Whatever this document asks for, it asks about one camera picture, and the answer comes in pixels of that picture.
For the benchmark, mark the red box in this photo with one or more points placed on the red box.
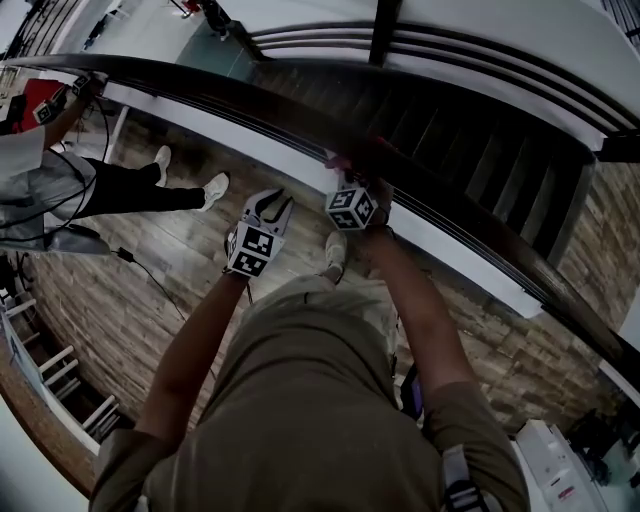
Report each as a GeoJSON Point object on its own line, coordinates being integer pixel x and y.
{"type": "Point", "coordinates": [40, 92]}

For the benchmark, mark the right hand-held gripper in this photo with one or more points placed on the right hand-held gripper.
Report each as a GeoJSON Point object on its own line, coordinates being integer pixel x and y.
{"type": "Point", "coordinates": [350, 207]}

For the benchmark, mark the stair balustrade with wooden rails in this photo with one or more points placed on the stair balustrade with wooden rails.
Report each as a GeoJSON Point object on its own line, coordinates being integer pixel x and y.
{"type": "Point", "coordinates": [385, 30]}

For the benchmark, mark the person's khaki shirt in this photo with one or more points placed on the person's khaki shirt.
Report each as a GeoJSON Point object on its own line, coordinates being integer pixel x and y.
{"type": "Point", "coordinates": [300, 425]}

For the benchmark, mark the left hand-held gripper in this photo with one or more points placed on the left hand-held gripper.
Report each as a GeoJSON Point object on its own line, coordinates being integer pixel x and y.
{"type": "Point", "coordinates": [252, 250]}

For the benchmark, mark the person's white shoe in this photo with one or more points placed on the person's white shoe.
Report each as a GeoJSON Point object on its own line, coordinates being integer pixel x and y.
{"type": "Point", "coordinates": [336, 250]}

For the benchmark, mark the black waist device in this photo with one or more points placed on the black waist device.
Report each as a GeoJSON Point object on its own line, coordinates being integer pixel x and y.
{"type": "Point", "coordinates": [412, 395]}

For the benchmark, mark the dark wooden railing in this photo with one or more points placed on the dark wooden railing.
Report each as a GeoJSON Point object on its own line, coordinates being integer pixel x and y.
{"type": "Point", "coordinates": [225, 100]}

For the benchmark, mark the dark wooden staircase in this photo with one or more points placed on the dark wooden staircase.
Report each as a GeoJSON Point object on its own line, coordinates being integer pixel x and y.
{"type": "Point", "coordinates": [425, 130]}

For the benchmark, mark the pink cloth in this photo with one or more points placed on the pink cloth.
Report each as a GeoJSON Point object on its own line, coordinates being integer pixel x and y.
{"type": "Point", "coordinates": [336, 162]}

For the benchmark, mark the white rack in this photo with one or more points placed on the white rack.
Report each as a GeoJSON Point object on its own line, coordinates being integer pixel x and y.
{"type": "Point", "coordinates": [65, 370]}

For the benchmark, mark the person's left forearm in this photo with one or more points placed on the person's left forearm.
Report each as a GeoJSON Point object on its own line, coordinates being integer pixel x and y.
{"type": "Point", "coordinates": [195, 350]}

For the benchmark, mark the person's right forearm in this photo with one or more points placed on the person's right forearm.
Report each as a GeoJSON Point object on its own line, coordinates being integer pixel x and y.
{"type": "Point", "coordinates": [425, 325]}

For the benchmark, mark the white appliance with red label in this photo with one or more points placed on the white appliance with red label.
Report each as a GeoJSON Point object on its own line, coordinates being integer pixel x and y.
{"type": "Point", "coordinates": [545, 460]}

